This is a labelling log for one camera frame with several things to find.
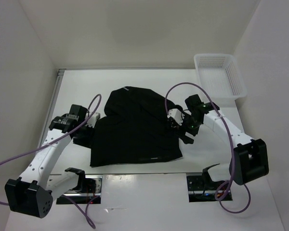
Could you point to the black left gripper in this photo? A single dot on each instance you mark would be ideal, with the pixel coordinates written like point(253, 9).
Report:
point(86, 142)

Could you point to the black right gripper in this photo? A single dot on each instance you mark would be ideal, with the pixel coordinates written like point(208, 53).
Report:
point(185, 138)

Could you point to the black shorts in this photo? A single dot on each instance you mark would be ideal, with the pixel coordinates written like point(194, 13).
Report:
point(134, 130)

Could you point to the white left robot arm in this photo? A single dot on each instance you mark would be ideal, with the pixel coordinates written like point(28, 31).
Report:
point(33, 192)

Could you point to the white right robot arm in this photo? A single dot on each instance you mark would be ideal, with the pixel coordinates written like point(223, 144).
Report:
point(249, 158)

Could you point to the white perforated plastic basket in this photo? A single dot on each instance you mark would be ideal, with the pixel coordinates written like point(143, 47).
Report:
point(220, 77)

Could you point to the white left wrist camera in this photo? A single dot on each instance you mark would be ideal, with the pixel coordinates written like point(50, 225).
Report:
point(91, 122)

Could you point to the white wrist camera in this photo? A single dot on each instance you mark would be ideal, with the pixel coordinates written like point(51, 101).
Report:
point(91, 122)
point(176, 115)

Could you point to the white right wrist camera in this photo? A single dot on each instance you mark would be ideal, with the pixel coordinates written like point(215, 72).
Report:
point(176, 115)

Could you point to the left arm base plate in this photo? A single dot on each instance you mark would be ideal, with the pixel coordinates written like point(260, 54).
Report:
point(91, 193)

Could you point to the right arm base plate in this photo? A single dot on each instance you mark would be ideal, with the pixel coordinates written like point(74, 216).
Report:
point(198, 190)

